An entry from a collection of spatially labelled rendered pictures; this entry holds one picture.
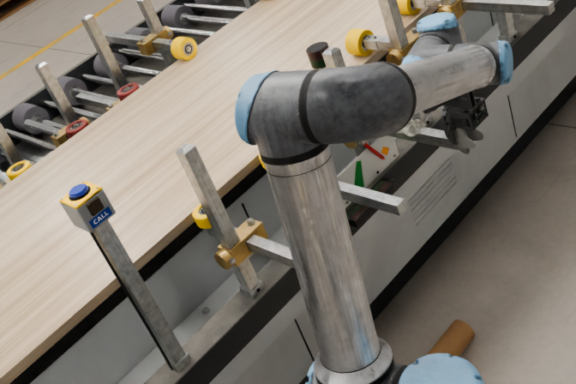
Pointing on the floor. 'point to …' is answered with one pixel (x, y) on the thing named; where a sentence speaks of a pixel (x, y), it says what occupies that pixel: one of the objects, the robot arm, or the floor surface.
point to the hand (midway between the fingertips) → (464, 148)
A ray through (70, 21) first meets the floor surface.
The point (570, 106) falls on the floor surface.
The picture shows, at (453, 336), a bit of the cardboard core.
